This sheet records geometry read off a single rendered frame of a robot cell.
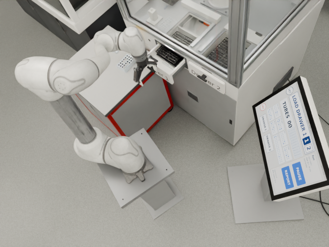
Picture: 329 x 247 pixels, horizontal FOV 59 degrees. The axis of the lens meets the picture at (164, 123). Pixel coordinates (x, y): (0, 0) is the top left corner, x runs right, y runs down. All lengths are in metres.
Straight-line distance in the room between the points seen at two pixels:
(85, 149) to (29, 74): 0.55
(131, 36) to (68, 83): 0.57
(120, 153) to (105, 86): 0.75
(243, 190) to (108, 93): 1.29
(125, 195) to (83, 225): 1.00
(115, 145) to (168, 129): 1.22
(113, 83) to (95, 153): 0.69
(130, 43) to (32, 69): 0.57
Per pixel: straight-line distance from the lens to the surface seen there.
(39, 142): 3.16
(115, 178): 1.80
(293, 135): 1.45
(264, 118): 1.59
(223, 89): 1.83
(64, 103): 1.36
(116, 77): 2.17
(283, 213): 2.45
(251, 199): 2.44
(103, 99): 2.10
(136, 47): 1.61
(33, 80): 1.25
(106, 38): 1.64
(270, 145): 1.53
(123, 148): 1.54
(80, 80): 1.15
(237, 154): 2.57
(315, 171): 1.37
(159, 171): 1.73
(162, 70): 1.90
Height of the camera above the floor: 2.41
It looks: 61 degrees down
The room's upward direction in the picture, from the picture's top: 22 degrees counter-clockwise
